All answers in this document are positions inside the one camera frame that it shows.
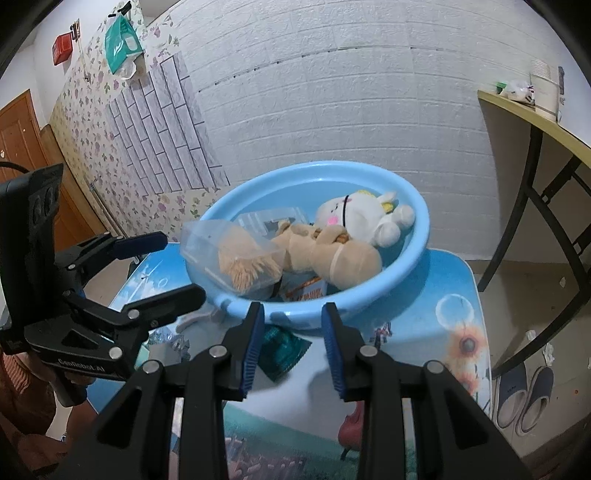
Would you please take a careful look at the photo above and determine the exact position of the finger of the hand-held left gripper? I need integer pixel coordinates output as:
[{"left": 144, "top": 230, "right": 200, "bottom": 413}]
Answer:
[
  {"left": 67, "top": 284, "right": 207, "bottom": 330},
  {"left": 55, "top": 232, "right": 169, "bottom": 291}
]

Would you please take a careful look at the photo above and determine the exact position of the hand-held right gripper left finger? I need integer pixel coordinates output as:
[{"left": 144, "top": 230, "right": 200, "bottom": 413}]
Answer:
[{"left": 51, "top": 302, "right": 266, "bottom": 480}]

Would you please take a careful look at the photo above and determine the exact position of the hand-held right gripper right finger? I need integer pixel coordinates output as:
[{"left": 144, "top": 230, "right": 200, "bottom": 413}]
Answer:
[{"left": 322, "top": 302, "right": 536, "bottom": 480}]

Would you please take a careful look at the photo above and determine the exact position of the green foil packet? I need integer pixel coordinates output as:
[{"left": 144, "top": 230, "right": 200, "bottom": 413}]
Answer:
[{"left": 257, "top": 324, "right": 312, "bottom": 383}]

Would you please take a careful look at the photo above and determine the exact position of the clear box of toothpicks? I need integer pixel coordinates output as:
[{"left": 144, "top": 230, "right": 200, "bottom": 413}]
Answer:
[{"left": 179, "top": 219, "right": 287, "bottom": 302}]

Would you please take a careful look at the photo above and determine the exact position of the orange snack packet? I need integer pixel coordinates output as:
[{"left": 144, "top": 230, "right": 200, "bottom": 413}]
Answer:
[{"left": 281, "top": 277, "right": 329, "bottom": 302}]

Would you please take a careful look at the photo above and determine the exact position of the tan teddy bear plush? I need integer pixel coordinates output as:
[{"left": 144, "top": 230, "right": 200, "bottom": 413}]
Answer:
[{"left": 271, "top": 220, "right": 384, "bottom": 291}]

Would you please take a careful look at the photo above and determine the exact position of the frosted clear plastic box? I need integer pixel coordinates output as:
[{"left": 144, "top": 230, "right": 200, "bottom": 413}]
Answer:
[{"left": 237, "top": 207, "right": 315, "bottom": 237}]

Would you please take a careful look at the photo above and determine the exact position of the blue plastic basin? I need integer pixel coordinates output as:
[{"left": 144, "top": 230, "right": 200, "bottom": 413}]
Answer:
[{"left": 186, "top": 160, "right": 431, "bottom": 337}]

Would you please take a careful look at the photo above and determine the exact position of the white plush toy yellow hat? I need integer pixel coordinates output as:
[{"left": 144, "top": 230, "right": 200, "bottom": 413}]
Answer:
[{"left": 315, "top": 190, "right": 415, "bottom": 248}]

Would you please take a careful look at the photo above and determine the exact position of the person's left forearm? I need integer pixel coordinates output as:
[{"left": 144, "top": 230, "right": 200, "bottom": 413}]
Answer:
[{"left": 0, "top": 353, "right": 61, "bottom": 446}]

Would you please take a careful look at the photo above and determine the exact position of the silver foil packet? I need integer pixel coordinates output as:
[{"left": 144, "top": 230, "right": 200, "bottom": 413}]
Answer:
[{"left": 150, "top": 329, "right": 188, "bottom": 354}]

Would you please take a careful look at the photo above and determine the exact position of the wooden door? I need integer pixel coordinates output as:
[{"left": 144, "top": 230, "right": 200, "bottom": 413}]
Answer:
[{"left": 0, "top": 89, "right": 108, "bottom": 243}]

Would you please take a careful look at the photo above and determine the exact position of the grey slipper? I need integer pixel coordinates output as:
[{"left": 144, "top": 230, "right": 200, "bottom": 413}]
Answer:
[
  {"left": 495, "top": 362, "right": 528, "bottom": 428},
  {"left": 516, "top": 366, "right": 555, "bottom": 438}
]

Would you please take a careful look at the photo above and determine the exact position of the yellow side table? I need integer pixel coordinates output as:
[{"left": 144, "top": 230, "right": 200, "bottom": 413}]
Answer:
[{"left": 477, "top": 89, "right": 591, "bottom": 380}]

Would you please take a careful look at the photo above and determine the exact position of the white plastic bag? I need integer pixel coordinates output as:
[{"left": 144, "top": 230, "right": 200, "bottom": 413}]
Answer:
[{"left": 505, "top": 80, "right": 536, "bottom": 106}]

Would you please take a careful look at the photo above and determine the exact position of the white paper cup stack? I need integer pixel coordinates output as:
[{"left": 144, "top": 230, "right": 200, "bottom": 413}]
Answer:
[{"left": 529, "top": 59, "right": 562, "bottom": 122}]

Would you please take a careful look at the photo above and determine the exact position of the green tissue pack on wall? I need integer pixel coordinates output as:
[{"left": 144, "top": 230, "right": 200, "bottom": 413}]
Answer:
[{"left": 104, "top": 15, "right": 145, "bottom": 78}]

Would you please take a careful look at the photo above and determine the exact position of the red wall box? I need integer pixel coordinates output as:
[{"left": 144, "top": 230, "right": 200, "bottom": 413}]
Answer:
[{"left": 52, "top": 35, "right": 75, "bottom": 64}]

